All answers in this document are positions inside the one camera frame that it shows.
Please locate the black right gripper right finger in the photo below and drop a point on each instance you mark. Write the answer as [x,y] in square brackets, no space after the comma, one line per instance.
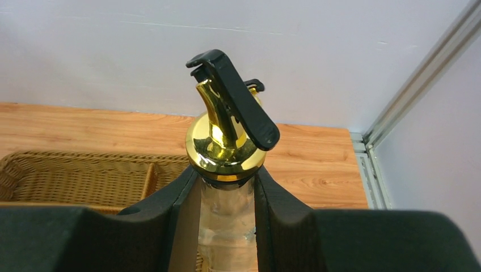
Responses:
[292,236]

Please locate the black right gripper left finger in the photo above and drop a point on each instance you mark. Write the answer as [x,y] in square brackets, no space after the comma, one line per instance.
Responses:
[159,233]

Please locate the clear oil bottle gold spout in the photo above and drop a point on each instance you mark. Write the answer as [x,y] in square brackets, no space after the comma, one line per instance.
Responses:
[227,146]

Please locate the oil bottle with brown residue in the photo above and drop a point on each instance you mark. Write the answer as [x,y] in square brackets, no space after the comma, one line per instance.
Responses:
[255,86]

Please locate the wicker divided tray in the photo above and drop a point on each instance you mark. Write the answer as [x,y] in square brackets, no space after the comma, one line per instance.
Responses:
[105,183]

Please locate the aluminium frame post right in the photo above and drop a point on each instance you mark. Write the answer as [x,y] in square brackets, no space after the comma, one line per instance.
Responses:
[454,41]

